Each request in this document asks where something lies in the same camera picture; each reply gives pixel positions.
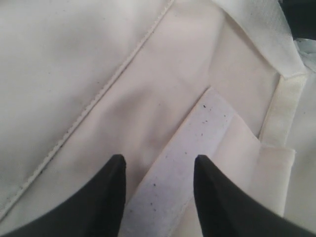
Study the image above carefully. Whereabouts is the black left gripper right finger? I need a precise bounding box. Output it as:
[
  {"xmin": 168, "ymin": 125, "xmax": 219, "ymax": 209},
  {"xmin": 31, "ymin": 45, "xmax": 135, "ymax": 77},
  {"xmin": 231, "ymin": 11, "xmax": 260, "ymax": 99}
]
[{"xmin": 194, "ymin": 155, "xmax": 315, "ymax": 237}]

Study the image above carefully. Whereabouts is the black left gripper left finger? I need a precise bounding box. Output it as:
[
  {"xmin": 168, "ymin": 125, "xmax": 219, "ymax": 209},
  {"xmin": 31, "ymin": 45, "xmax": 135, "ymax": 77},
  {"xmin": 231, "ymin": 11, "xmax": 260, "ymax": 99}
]
[{"xmin": 6, "ymin": 155, "xmax": 126, "ymax": 237}]

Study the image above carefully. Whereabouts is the cream duffel bag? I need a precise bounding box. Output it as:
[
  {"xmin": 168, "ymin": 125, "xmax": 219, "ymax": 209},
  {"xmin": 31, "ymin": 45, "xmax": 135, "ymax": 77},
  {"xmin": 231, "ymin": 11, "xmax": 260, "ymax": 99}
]
[{"xmin": 0, "ymin": 0, "xmax": 316, "ymax": 237}]

